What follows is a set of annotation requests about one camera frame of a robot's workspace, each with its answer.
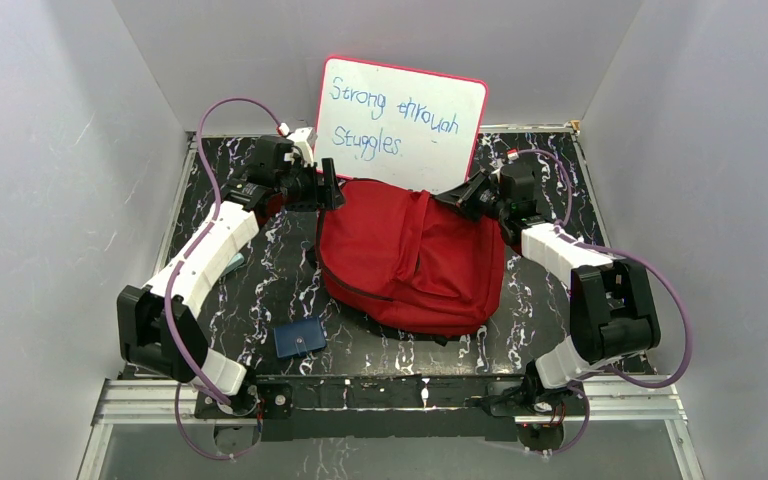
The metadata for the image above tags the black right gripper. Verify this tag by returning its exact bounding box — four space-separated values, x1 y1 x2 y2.
436 169 509 224

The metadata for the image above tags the red student backpack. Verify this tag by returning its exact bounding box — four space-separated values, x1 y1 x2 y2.
314 179 507 337

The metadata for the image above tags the dark blue wallet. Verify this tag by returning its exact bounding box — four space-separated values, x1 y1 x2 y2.
273 317 327 359

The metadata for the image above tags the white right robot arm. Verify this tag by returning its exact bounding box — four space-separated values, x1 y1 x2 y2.
435 164 661 414

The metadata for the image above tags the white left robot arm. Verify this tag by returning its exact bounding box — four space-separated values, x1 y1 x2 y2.
116 127 344 416

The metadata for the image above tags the pink framed whiteboard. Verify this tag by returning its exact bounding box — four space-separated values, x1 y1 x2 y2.
314 56 488 193

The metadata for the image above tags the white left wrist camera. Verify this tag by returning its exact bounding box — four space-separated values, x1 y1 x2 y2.
276 122 317 164

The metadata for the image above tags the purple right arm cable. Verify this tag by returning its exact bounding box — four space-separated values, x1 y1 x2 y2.
516 148 695 458

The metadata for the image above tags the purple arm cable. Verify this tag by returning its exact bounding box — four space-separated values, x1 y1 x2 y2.
163 97 286 462
516 148 695 458

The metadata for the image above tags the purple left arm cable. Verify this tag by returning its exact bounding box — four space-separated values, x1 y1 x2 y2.
163 97 286 462

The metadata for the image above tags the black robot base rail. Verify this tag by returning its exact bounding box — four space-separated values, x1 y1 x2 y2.
195 375 569 450

